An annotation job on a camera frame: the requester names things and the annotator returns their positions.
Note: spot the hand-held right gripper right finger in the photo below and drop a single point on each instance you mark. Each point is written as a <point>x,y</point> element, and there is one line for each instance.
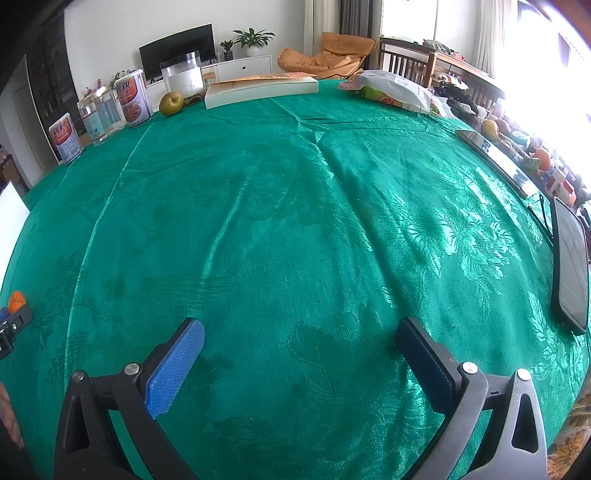
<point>427,364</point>

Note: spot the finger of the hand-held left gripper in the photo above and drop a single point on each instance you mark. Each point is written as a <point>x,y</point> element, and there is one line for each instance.
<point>18,325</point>
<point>3,314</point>

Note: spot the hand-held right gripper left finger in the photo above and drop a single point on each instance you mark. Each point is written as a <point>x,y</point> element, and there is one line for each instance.
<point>175,364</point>

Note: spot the small orange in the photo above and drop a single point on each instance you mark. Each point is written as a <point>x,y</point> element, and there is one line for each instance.
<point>17,300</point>

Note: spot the white cardboard box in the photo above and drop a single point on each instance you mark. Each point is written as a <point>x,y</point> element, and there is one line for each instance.
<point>11,221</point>

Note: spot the person's left hand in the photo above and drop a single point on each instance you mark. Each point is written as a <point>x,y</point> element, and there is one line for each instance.
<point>9,415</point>

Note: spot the green patterned tablecloth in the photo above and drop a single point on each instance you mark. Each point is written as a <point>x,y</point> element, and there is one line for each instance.
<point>300,254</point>

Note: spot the yellow floral cloth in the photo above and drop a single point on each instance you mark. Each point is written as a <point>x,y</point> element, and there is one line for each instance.
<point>572,447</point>

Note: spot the black phone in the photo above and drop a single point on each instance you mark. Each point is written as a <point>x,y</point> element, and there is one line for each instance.
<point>572,267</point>

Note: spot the small white red can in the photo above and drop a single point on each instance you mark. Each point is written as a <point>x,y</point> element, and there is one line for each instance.
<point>67,141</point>

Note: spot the glass jar gold lid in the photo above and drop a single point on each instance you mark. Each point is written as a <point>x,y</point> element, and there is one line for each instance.
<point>101,117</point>

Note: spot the orange in basket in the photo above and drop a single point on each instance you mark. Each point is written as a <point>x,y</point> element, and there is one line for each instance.
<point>542,159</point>

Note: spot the dark tall cabinet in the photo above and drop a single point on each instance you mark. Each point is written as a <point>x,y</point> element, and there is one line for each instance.
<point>48,78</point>

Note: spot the yellow fruit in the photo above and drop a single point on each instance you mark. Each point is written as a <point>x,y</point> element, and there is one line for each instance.
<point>490,129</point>

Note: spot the red flower vase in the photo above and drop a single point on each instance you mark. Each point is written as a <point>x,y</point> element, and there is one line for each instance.
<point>93,86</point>

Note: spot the tall red can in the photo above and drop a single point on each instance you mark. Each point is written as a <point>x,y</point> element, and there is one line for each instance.
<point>135,99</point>

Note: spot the green brown pear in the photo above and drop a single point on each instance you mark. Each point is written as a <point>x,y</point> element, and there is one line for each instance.
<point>171,104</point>

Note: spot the black bag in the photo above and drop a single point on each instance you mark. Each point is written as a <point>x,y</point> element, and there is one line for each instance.
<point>457,99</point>

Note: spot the white plastic snack bag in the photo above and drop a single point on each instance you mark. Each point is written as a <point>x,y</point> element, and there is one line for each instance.
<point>392,92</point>

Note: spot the white book orange cover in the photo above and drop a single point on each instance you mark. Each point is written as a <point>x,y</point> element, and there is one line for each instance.
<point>263,90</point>

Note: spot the clear jar black lid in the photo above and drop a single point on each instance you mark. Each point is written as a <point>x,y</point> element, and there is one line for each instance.
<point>182,76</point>

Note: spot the wooden slatted bench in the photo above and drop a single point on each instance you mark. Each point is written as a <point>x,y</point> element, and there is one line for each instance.
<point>406,62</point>

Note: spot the white television cabinet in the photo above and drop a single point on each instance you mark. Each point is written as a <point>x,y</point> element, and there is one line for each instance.
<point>244,68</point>

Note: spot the black flat television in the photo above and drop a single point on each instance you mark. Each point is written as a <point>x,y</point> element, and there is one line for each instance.
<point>178,53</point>

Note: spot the pile of clothes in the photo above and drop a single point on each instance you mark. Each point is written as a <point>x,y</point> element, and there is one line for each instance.
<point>441,47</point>

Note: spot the small potted plant dark pot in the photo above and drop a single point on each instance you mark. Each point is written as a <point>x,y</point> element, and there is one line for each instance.
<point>227,50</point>

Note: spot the orange lounge chair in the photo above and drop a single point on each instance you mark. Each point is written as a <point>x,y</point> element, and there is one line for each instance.
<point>332,55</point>

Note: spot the large potted plant white pot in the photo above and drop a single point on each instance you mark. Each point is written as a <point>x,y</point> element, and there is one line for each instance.
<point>253,39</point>

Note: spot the white sheer curtain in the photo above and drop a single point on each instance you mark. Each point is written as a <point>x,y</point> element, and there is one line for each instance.
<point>496,32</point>

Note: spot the grey curtain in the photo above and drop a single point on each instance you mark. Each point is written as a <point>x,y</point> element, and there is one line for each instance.
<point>355,16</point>

